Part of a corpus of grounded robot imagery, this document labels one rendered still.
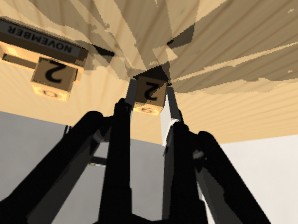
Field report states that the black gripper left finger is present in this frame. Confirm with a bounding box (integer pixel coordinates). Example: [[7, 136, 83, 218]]
[[0, 79, 138, 224]]

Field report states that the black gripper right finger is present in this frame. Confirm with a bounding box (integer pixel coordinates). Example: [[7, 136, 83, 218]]
[[160, 86, 271, 224]]

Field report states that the light wooden rectangular tray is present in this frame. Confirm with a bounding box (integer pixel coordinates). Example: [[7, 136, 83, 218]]
[[0, 20, 88, 84]]

